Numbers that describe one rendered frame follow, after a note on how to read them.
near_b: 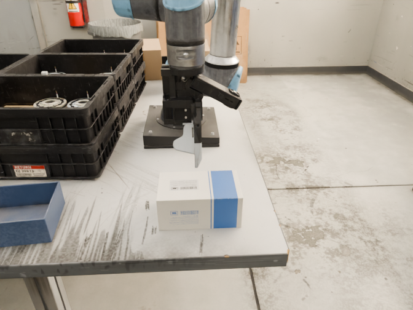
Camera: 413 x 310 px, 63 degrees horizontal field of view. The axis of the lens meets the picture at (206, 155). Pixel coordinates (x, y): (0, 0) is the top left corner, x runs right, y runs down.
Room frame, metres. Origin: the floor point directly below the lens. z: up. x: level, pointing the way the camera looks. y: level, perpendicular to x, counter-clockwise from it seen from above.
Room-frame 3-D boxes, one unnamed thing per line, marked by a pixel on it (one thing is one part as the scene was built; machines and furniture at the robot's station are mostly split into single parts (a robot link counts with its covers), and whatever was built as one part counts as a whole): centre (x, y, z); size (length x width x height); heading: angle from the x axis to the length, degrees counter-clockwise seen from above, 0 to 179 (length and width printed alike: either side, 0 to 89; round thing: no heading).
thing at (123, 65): (1.27, 0.51, 0.92); 0.40 x 0.30 x 0.02; 90
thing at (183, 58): (0.68, 0.04, 1.10); 0.08 x 0.08 x 0.05
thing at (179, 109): (0.68, 0.05, 1.02); 0.09 x 0.08 x 0.12; 93
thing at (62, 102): (1.04, 0.51, 0.86); 0.10 x 0.10 x 0.01
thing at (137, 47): (1.57, 0.51, 0.92); 0.40 x 0.30 x 0.02; 90
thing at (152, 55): (1.92, 0.37, 0.78); 0.30 x 0.22 x 0.16; 10
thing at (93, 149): (0.97, 0.51, 0.76); 0.40 x 0.30 x 0.12; 90
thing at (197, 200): (0.68, 0.02, 0.75); 0.20 x 0.12 x 0.09; 93
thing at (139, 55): (1.57, 0.51, 0.87); 0.40 x 0.30 x 0.11; 90
